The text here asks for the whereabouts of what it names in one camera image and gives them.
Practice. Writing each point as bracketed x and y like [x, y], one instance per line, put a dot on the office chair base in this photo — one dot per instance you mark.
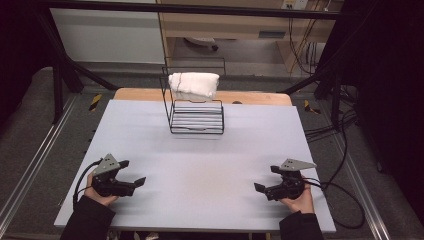
[201, 42]

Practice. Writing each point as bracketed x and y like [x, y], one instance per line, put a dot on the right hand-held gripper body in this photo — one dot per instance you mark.
[288, 186]

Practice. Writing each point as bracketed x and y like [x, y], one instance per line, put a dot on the white cabinet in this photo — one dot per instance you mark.
[106, 36]

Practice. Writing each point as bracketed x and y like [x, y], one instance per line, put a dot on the person's right hand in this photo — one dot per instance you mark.
[301, 204]

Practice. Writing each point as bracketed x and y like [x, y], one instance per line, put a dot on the light wooden desk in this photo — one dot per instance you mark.
[233, 26]

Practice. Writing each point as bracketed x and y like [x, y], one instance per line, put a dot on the black metal frame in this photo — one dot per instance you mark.
[186, 9]

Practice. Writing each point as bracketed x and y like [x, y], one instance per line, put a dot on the black curtain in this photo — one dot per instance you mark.
[390, 83]
[16, 50]

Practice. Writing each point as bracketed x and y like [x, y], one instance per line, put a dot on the person's left hand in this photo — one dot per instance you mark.
[100, 200]

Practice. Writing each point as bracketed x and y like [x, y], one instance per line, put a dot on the white power strip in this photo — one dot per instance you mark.
[294, 4]

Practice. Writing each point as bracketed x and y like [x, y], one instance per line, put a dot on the wooden table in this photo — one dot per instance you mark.
[260, 97]

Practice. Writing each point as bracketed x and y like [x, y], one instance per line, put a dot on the yellow black tape strip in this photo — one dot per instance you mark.
[95, 102]
[310, 107]

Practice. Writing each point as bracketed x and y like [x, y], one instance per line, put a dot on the white towel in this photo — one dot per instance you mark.
[195, 85]

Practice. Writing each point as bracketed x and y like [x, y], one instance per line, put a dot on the light grey table mat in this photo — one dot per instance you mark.
[186, 186]

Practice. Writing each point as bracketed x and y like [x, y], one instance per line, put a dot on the aluminium floor rail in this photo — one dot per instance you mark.
[363, 186]
[36, 153]

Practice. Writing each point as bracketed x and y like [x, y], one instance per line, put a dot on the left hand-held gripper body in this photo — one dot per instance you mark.
[106, 185]

